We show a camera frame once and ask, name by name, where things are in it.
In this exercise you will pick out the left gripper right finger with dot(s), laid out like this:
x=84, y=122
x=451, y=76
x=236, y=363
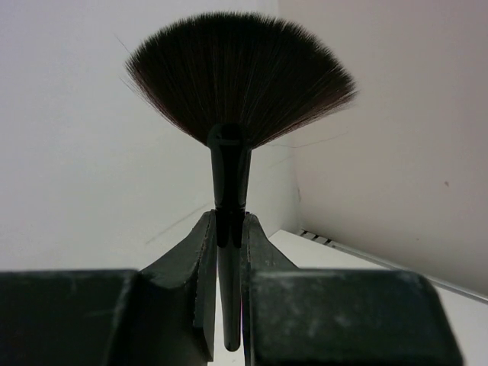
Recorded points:
x=317, y=316

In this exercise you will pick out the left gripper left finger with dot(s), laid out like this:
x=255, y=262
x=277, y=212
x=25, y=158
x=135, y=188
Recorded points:
x=161, y=315

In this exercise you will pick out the black fan makeup brush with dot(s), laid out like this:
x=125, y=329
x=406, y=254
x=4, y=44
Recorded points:
x=234, y=82

